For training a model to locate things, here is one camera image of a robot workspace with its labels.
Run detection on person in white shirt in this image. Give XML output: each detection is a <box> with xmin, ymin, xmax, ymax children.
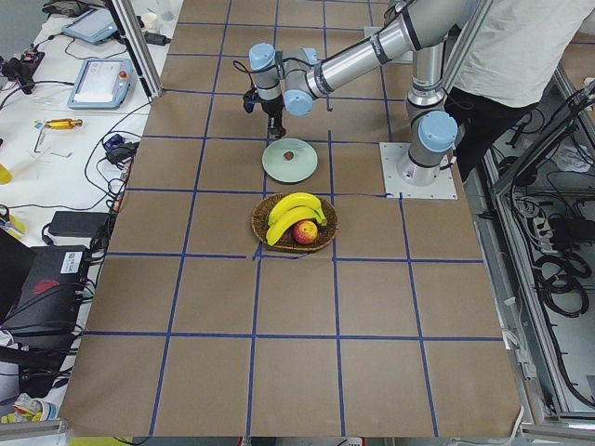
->
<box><xmin>444</xmin><ymin>0</ymin><xmax>594</xmax><ymax>182</ymax></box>

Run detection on yellow banana bunch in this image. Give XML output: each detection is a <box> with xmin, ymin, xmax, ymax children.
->
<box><xmin>266</xmin><ymin>192</ymin><xmax>327</xmax><ymax>246</ymax></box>

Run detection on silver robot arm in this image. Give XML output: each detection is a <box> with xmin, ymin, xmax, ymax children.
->
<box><xmin>243</xmin><ymin>1</ymin><xmax>467</xmax><ymax>138</ymax></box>

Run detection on red apple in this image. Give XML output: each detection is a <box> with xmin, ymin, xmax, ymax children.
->
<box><xmin>292</xmin><ymin>220</ymin><xmax>319</xmax><ymax>245</ymax></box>

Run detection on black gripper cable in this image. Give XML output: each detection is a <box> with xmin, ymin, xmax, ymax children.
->
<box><xmin>231</xmin><ymin>59</ymin><xmax>259</xmax><ymax>114</ymax></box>

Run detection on black laptop computer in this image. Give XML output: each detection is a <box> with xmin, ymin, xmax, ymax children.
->
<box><xmin>1</xmin><ymin>231</ymin><xmax>90</xmax><ymax>350</ymax></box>

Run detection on wicker basket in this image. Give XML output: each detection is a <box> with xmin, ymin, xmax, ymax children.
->
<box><xmin>251</xmin><ymin>193</ymin><xmax>338</xmax><ymax>254</ymax></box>

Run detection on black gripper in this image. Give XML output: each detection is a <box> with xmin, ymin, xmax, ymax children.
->
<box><xmin>260</xmin><ymin>95</ymin><xmax>284</xmax><ymax>138</ymax></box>

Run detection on light green plate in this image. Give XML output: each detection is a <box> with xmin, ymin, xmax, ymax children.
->
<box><xmin>261</xmin><ymin>138</ymin><xmax>318</xmax><ymax>183</ymax></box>

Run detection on gold metal tool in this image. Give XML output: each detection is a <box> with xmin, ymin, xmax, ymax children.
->
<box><xmin>44</xmin><ymin>118</ymin><xmax>83</xmax><ymax>130</ymax></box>

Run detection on aluminium frame post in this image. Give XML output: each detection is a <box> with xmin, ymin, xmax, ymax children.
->
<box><xmin>103</xmin><ymin>0</ymin><xmax>162</xmax><ymax>99</ymax></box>

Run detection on white paper cup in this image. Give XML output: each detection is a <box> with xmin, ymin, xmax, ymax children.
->
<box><xmin>140</xmin><ymin>11</ymin><xmax>160</xmax><ymax>33</ymax></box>

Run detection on upper teach pendant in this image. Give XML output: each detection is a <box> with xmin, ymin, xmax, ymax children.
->
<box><xmin>67</xmin><ymin>59</ymin><xmax>134</xmax><ymax>110</ymax></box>

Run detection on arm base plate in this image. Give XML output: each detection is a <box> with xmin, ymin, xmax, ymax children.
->
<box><xmin>379</xmin><ymin>142</ymin><xmax>457</xmax><ymax>200</ymax></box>

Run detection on black power brick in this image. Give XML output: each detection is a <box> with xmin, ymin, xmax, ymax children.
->
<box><xmin>47</xmin><ymin>211</ymin><xmax>108</xmax><ymax>238</ymax></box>
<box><xmin>144</xmin><ymin>32</ymin><xmax>171</xmax><ymax>46</ymax></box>

